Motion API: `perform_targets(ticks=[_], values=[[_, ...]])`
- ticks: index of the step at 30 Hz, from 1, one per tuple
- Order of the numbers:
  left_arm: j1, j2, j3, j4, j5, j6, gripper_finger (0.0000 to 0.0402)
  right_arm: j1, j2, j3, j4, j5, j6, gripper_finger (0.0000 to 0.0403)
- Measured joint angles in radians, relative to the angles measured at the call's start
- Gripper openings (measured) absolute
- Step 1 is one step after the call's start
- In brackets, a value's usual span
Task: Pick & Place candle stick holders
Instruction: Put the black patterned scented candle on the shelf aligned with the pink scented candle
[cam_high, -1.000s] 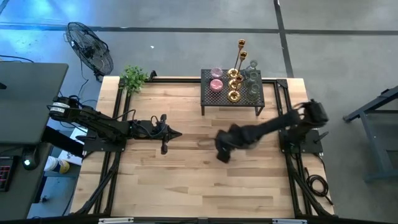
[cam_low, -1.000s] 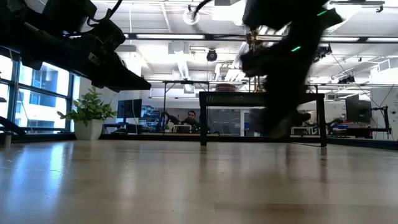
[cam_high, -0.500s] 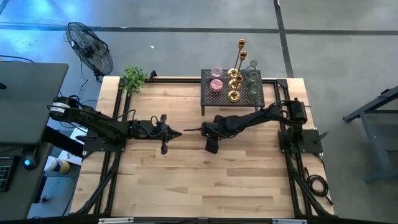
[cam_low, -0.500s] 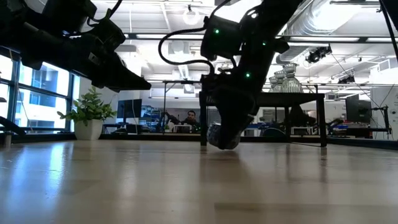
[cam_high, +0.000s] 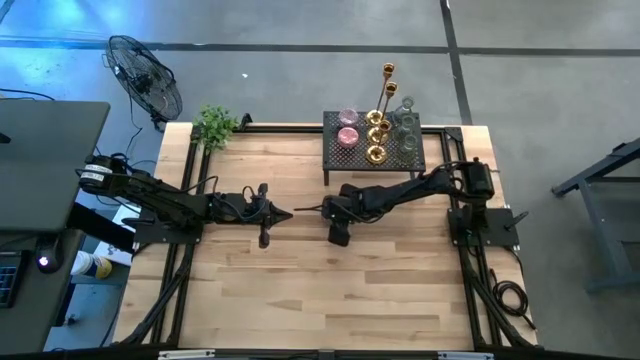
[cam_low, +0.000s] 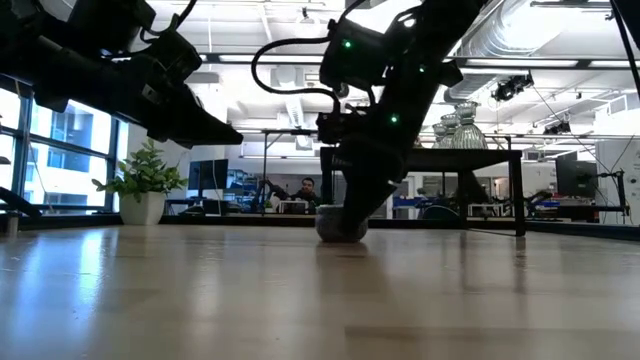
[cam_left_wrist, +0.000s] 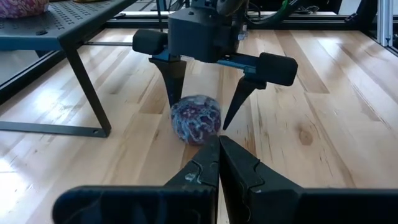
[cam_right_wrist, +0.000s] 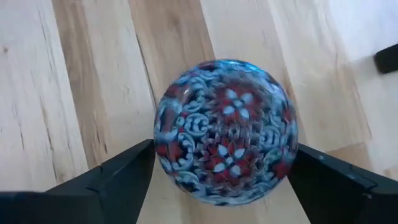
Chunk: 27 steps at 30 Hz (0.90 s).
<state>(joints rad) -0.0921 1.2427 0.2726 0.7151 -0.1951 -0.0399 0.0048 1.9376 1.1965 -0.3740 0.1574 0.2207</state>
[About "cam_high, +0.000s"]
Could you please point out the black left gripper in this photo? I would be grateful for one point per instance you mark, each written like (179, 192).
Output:
(263, 240)

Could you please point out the black desk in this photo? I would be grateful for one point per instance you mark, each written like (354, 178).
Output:
(30, 320)

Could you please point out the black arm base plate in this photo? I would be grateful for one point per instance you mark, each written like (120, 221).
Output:
(500, 235)
(150, 235)

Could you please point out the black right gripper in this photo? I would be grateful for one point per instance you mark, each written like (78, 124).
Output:
(340, 235)

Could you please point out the tall gold candlestick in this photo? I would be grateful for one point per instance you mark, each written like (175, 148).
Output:
(377, 136)
(374, 117)

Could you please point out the green potted plant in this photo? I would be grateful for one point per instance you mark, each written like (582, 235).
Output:
(215, 125)

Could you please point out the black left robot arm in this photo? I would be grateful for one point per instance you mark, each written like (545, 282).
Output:
(160, 197)

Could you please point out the lilac mosaic candle holder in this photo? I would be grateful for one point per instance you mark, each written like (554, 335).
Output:
(348, 116)

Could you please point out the white paper sheet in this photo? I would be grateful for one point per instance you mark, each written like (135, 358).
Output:
(127, 211)
(112, 252)

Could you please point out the dark grey monitor panel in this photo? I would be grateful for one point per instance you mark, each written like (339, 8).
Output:
(50, 165)

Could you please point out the short gold candle holder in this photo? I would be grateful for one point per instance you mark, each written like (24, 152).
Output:
(376, 155)

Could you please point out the green glass jar front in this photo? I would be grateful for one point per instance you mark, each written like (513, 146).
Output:
(409, 145)

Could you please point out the black perforated metal shelf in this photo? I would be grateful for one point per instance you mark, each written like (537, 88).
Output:
(350, 160)

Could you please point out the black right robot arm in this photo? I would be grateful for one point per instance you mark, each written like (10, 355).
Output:
(410, 190)

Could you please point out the white yellow tub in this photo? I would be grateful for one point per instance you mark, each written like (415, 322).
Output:
(92, 265)

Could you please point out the pink mosaic candle holder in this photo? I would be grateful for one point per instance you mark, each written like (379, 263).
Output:
(348, 137)

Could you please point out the clear ribbed glass candle holder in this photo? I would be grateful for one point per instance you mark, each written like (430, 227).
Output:
(407, 125)
(406, 106)

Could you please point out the black floor fan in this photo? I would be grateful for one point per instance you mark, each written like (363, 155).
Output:
(145, 80)

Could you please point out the black keyboard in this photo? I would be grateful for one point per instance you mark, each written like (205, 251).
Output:
(9, 280)

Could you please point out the grey metal stand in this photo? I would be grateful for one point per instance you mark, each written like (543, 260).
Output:
(607, 235)

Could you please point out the black computer mouse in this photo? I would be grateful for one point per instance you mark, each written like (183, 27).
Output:
(47, 255)

